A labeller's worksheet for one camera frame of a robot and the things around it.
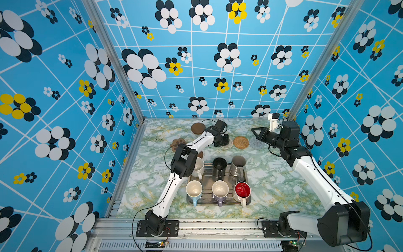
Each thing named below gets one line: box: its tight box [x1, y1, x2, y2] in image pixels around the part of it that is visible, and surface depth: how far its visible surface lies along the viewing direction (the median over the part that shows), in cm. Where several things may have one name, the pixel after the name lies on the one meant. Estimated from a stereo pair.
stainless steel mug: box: [229, 154, 247, 177], surface depth 89 cm
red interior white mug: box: [234, 181, 252, 207], surface depth 82 cm
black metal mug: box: [212, 156, 228, 181], surface depth 88 cm
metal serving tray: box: [186, 162, 252, 206], surface depth 84 cm
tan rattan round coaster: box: [232, 135, 250, 150], surface depth 107 cm
